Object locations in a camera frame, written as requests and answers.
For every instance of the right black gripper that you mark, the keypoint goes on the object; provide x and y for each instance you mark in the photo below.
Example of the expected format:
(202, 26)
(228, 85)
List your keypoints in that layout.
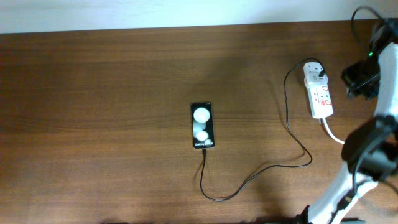
(351, 91)

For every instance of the black Samsung Galaxy smartphone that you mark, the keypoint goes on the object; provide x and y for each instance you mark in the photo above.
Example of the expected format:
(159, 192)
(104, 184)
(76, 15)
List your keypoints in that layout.
(202, 125)

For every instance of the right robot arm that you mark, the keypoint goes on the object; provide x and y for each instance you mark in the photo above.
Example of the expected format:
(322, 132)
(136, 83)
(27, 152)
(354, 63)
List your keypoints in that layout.
(368, 158)

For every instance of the white charger adapter plug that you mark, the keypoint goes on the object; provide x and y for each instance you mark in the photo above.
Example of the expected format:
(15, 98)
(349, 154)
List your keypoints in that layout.
(314, 75)

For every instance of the white power strip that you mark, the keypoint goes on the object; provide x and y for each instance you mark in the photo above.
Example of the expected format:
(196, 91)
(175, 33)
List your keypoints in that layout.
(320, 101)

